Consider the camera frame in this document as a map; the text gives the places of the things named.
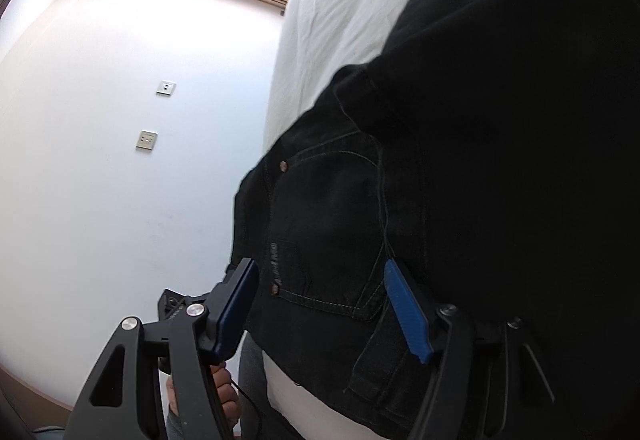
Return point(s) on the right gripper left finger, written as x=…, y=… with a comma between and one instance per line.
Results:
x=121, y=396

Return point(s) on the person's left hand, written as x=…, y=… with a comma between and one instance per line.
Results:
x=221, y=395

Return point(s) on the black denim pants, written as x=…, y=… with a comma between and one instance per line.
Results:
x=491, y=149

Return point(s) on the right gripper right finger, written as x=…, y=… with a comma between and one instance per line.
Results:
x=462, y=351

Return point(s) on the white wall socket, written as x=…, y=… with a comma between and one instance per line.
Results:
x=146, y=141

